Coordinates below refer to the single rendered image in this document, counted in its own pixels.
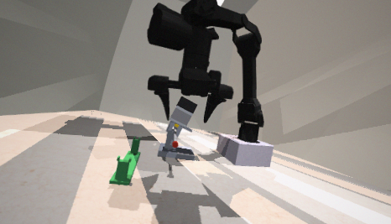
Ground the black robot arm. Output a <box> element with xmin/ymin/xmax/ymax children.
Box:
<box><xmin>147</xmin><ymin>0</ymin><xmax>264</xmax><ymax>143</ymax></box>

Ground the grey metal rod with red cap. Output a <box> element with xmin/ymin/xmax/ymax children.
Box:
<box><xmin>172</xmin><ymin>127</ymin><xmax>178</xmax><ymax>148</ymax></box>

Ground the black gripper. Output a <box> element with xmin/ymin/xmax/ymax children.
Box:
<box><xmin>148</xmin><ymin>53</ymin><xmax>233</xmax><ymax>123</ymax></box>

